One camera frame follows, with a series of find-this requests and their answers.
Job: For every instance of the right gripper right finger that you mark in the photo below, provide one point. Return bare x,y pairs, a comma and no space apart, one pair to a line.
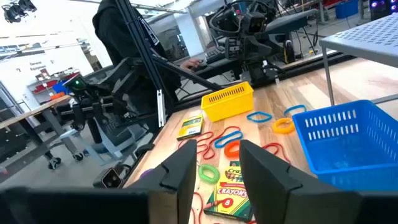
295,202

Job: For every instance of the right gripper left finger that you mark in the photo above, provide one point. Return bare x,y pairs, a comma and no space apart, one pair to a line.
93,205

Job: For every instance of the green yellow Crayola crayon box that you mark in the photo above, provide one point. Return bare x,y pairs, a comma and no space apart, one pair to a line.
230,199

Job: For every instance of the blue rubber band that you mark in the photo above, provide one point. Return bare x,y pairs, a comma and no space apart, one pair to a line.
215,144
259,121
294,106

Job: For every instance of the red rubber band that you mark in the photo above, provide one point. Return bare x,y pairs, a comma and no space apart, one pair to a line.
231,127
276,144
205,152
201,203

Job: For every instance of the small yellow crayon box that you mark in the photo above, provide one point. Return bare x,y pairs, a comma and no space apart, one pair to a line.
189,127

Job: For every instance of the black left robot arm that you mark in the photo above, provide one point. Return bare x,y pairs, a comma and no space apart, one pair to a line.
258,74

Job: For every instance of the black keyboard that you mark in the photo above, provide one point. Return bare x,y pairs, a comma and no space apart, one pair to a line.
214,55

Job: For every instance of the blue plastic basket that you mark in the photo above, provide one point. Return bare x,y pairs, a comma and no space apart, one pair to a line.
342,177

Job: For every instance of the yellow plastic basket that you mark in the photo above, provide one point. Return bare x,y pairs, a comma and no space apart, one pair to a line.
227,105

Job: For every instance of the person's hand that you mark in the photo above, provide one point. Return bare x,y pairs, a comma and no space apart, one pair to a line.
190,63

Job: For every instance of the blue storage bin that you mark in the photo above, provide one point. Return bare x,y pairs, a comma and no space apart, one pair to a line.
346,9

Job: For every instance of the wooden workbench on casters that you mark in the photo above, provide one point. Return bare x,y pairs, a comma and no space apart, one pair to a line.
31,110

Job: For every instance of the grey perforated metal riser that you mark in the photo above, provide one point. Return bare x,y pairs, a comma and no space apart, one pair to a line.
373,40

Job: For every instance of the storage shelf with bins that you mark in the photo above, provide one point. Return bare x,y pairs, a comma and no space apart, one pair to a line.
46,88

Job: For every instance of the computer tower purple lights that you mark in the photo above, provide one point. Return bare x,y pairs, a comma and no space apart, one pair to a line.
382,11

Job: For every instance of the person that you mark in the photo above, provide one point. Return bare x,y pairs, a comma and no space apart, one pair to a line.
115,31

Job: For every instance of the black ceiling spotlight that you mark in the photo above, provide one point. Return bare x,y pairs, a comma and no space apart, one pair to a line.
14,12

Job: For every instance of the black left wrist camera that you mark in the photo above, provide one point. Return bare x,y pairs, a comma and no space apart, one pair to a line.
256,22

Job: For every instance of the black table-level camera box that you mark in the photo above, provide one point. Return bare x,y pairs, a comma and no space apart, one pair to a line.
110,180

